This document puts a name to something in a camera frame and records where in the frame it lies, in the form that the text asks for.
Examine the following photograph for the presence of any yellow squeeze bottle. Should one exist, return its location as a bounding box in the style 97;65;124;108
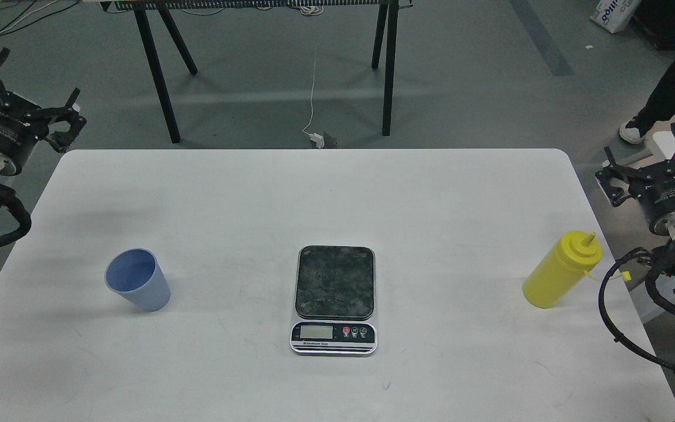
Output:
522;230;603;309

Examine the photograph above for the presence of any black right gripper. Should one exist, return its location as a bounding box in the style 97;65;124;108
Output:
595;123;675;237

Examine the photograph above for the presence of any white cable with plug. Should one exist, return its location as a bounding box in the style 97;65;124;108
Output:
302;44;328;149

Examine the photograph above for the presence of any blue ribbed plastic cup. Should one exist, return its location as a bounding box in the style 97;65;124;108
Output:
104;249;171;312

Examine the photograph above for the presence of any white printed box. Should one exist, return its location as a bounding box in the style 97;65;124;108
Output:
589;0;641;34

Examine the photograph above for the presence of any person in black trousers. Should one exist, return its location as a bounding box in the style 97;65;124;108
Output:
619;0;675;145

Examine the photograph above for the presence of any black trestle leg table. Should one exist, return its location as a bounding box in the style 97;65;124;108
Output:
97;1;412;147

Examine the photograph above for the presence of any black digital kitchen scale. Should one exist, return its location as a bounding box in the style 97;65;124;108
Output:
289;245;378;357

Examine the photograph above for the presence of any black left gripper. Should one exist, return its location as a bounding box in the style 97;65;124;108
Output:
0;48;87;178

